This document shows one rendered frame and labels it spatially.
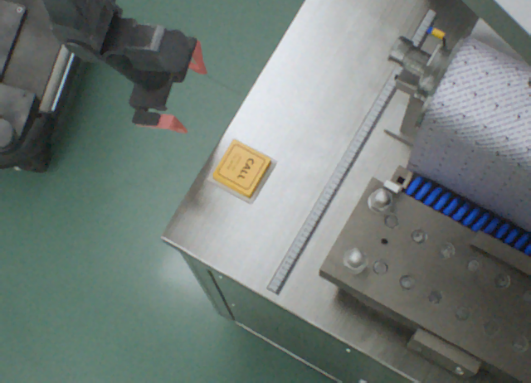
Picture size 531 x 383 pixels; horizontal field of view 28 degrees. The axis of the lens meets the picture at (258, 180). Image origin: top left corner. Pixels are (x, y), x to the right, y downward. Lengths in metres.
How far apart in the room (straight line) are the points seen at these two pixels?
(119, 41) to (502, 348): 0.68
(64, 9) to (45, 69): 1.21
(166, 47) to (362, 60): 0.47
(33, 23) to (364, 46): 1.05
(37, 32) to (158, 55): 1.21
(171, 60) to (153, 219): 1.26
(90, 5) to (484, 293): 0.68
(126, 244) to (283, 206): 0.99
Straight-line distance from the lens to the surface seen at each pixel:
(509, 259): 1.54
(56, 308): 2.63
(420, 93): 1.36
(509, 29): 0.71
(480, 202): 1.55
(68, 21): 1.34
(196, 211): 1.69
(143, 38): 1.39
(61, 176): 2.69
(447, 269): 1.54
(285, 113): 1.72
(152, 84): 1.49
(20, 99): 2.47
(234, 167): 1.68
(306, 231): 1.67
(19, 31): 2.57
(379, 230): 1.54
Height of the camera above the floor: 2.53
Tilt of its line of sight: 75 degrees down
